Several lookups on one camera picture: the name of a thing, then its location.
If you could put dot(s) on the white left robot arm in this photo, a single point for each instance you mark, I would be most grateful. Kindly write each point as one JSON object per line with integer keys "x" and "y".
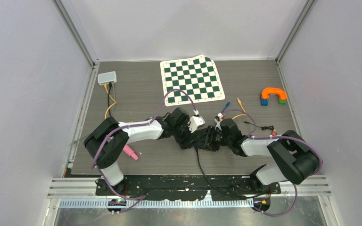
{"x": 108, "y": 140}

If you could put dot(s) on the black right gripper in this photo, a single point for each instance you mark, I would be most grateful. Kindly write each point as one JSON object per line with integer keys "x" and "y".
{"x": 209, "y": 145}

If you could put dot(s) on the green toy block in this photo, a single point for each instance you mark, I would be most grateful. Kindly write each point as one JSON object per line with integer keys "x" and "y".
{"x": 282, "y": 101}

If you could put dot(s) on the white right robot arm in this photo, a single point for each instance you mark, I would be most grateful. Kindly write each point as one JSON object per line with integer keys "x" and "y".
{"x": 294, "y": 160}

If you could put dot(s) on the blue toy block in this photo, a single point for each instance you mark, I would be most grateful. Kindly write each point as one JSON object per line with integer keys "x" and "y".
{"x": 264, "y": 101}

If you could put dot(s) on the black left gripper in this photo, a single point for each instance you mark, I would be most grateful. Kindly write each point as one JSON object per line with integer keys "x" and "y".
{"x": 185, "y": 124}

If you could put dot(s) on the pink marker pen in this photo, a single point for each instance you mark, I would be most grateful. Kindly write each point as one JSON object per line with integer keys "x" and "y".
{"x": 130, "y": 152}

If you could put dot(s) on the orange arch toy block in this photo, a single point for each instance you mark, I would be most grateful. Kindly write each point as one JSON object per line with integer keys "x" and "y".
{"x": 273, "y": 91}

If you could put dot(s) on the small white grey hub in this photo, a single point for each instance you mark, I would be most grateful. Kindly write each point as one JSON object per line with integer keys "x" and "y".
{"x": 108, "y": 77}

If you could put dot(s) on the green white chessboard mat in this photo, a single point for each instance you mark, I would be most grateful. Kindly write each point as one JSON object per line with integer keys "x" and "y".
{"x": 193, "y": 78}

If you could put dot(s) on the black network switch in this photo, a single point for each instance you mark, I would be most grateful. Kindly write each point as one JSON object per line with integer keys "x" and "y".
{"x": 195, "y": 138}

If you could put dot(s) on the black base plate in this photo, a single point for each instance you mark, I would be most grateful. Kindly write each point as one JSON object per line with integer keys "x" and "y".
{"x": 185, "y": 187}

